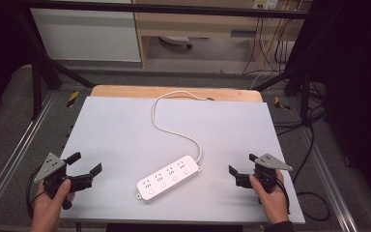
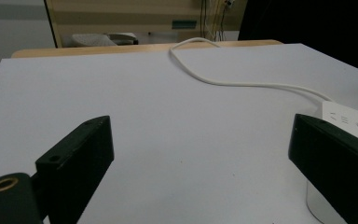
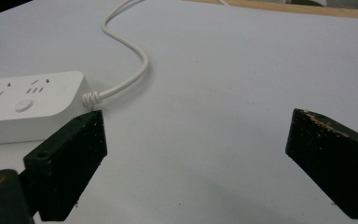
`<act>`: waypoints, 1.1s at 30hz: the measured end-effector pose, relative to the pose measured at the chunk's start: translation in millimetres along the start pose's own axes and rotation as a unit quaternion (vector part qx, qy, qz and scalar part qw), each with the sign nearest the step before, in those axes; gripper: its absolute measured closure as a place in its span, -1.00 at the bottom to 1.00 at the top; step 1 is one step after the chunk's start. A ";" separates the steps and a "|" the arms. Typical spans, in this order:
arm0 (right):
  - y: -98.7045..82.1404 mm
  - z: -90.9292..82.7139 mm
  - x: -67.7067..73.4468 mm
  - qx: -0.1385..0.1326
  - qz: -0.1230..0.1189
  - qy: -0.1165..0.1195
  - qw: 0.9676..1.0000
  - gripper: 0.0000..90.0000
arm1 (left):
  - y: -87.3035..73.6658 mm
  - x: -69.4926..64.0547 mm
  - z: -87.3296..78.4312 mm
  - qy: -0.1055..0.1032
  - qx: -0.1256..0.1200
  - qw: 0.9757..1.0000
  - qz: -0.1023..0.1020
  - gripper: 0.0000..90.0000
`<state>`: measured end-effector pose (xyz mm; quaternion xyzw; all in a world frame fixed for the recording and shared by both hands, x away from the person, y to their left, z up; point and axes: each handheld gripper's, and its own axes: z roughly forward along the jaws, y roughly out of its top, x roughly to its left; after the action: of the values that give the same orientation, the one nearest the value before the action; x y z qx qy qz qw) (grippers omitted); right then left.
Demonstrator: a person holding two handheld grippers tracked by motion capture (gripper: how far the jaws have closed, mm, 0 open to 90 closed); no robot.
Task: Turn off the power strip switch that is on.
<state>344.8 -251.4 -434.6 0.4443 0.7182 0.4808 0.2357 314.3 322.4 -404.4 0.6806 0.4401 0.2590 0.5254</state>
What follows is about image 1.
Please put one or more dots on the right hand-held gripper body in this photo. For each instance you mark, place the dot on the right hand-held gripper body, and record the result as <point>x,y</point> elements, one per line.
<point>270,164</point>

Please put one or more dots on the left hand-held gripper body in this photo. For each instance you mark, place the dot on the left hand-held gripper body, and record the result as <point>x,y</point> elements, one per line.
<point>52,167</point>

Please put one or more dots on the person's right hand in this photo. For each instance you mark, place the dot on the person's right hand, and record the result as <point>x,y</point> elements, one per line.
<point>273,203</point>

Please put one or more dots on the person's left hand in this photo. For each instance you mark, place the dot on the person's left hand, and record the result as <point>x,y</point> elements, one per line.
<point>46,209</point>

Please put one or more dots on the white table mat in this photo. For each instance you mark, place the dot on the white table mat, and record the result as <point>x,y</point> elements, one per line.
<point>125,135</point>

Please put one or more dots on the white power strip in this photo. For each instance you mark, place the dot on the white power strip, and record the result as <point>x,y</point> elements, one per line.
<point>169,178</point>

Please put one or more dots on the wooden table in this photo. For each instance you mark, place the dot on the wooden table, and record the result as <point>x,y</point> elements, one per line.
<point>125,91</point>

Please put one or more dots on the white cabinet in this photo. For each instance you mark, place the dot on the white cabinet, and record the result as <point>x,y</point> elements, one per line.
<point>87,35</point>

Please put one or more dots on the white chair base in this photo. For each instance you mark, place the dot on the white chair base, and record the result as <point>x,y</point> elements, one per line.
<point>177,40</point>

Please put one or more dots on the aluminium floor rail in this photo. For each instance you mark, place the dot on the aluminium floor rail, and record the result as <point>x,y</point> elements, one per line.
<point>328,180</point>
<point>16,154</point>

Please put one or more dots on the white wall socket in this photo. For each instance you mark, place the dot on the white wall socket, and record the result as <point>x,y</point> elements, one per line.
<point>265,4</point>

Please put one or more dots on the black metal frame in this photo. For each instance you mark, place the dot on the black metal frame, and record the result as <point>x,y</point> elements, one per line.
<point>174,9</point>

